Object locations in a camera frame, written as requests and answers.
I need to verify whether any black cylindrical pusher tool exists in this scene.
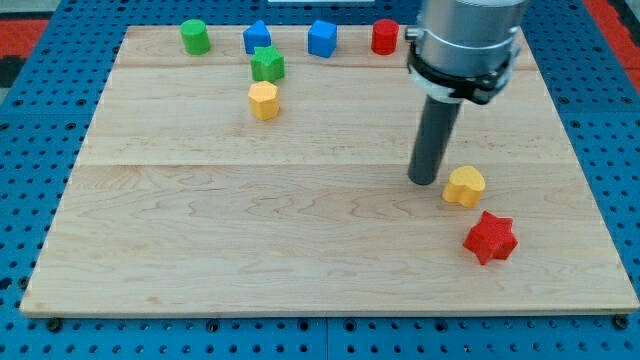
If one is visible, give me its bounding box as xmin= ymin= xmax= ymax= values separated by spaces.
xmin=408 ymin=96 xmax=461 ymax=185

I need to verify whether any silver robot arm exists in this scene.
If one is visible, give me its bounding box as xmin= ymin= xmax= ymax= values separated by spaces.
xmin=405 ymin=0 xmax=528 ymax=185

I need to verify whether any yellow heart block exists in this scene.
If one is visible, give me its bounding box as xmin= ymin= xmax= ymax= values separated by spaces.
xmin=442 ymin=165 xmax=486 ymax=208

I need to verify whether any yellow hexagon block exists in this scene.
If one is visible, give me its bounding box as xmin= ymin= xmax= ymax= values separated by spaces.
xmin=248 ymin=81 xmax=280 ymax=120

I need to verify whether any red cylinder block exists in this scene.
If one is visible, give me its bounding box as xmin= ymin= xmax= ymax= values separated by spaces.
xmin=371 ymin=19 xmax=399 ymax=55

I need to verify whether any red star block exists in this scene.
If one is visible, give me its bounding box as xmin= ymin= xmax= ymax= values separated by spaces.
xmin=463 ymin=210 xmax=519 ymax=265

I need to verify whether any blue cube block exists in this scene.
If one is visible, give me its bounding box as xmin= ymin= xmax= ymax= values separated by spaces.
xmin=307 ymin=20 xmax=338 ymax=58

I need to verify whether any green star block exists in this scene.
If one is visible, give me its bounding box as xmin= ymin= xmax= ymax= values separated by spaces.
xmin=250 ymin=45 xmax=285 ymax=82

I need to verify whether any blue triangle block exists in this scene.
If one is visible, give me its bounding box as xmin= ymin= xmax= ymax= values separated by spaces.
xmin=242 ymin=20 xmax=272 ymax=54

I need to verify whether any green cylinder block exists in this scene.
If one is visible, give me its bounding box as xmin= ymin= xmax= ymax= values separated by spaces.
xmin=180 ymin=19 xmax=211 ymax=55

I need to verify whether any wooden board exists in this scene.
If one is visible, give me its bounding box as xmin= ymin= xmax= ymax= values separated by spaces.
xmin=21 ymin=26 xmax=639 ymax=318

